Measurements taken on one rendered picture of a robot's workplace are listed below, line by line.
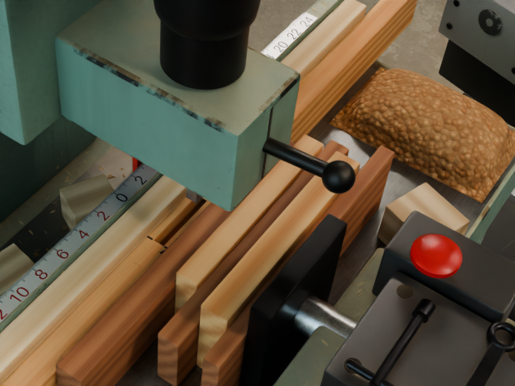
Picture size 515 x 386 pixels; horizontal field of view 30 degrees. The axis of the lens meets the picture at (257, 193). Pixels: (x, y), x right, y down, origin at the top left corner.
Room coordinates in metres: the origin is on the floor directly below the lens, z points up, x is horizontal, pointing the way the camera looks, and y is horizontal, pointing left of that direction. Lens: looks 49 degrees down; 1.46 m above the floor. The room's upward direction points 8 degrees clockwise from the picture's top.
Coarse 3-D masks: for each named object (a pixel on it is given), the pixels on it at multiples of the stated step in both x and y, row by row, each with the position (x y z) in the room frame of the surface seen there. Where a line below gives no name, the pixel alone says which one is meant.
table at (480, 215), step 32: (384, 64) 0.65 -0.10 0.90; (352, 96) 0.61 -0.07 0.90; (320, 128) 0.56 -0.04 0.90; (512, 128) 0.59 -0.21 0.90; (512, 160) 0.56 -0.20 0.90; (384, 192) 0.50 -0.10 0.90; (448, 192) 0.51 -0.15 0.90; (480, 224) 0.49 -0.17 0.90; (352, 256) 0.44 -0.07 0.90; (128, 384) 0.31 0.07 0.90; (160, 384) 0.31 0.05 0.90; (192, 384) 0.31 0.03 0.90
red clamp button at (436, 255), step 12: (420, 240) 0.36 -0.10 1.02; (432, 240) 0.36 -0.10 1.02; (444, 240) 0.36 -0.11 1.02; (420, 252) 0.35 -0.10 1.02; (432, 252) 0.35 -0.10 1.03; (444, 252) 0.35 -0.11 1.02; (456, 252) 0.35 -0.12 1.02; (420, 264) 0.34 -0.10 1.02; (432, 264) 0.34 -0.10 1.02; (444, 264) 0.34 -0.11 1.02; (456, 264) 0.34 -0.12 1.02; (432, 276) 0.34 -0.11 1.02; (444, 276) 0.34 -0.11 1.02
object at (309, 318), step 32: (320, 224) 0.38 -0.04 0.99; (320, 256) 0.36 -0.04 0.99; (288, 288) 0.33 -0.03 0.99; (320, 288) 0.37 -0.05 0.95; (256, 320) 0.31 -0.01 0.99; (288, 320) 0.33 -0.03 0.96; (320, 320) 0.33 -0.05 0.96; (352, 320) 0.34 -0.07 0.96; (256, 352) 0.31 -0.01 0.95; (288, 352) 0.34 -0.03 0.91; (256, 384) 0.31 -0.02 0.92
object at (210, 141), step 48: (144, 0) 0.48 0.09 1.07; (96, 48) 0.43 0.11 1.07; (144, 48) 0.44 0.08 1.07; (96, 96) 0.42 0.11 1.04; (144, 96) 0.41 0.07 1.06; (192, 96) 0.40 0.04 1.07; (240, 96) 0.41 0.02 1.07; (288, 96) 0.42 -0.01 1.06; (144, 144) 0.41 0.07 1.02; (192, 144) 0.39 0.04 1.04; (240, 144) 0.38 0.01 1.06; (288, 144) 0.43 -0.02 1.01; (240, 192) 0.38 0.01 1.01
